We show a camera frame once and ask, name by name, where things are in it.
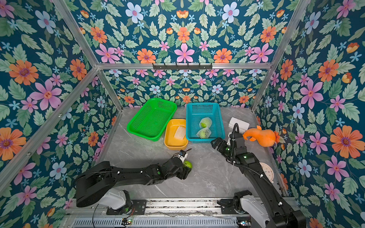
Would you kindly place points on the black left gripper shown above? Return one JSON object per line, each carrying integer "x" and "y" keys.
{"x": 184, "y": 173}

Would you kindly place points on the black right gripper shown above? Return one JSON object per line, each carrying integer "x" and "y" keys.
{"x": 221, "y": 147}

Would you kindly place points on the dark speckled custard apple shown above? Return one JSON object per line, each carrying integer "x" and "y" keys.
{"x": 188, "y": 164}

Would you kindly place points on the white foam net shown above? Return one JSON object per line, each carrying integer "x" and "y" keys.
{"x": 204, "y": 132}
{"x": 180, "y": 133}
{"x": 206, "y": 119}

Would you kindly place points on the light green custard apple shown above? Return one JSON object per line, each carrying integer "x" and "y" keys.
{"x": 205, "y": 124}

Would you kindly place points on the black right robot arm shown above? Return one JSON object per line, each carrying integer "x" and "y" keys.
{"x": 273, "y": 211}

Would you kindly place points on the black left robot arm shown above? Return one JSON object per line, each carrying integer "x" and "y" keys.
{"x": 94, "y": 183}

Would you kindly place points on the yellow plastic tub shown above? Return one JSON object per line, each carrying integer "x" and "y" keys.
{"x": 170, "y": 142}

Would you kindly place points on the white rectangular box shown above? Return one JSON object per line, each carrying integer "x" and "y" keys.
{"x": 243, "y": 126}

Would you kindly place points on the orange toy duck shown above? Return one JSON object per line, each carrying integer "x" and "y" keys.
{"x": 265, "y": 138}

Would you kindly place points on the round beige clock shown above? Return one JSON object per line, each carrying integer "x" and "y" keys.
{"x": 268, "y": 171}

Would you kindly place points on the green plastic basket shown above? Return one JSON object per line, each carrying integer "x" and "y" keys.
{"x": 151, "y": 120}

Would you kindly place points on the teal plastic basket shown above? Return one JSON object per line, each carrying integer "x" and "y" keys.
{"x": 197, "y": 111}

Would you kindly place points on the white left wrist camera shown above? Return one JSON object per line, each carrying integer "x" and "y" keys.
{"x": 182, "y": 155}

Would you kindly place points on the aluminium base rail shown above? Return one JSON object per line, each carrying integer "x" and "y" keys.
{"x": 237, "y": 212}

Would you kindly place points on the black wall hook rack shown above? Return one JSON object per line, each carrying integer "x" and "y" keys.
{"x": 192, "y": 66}

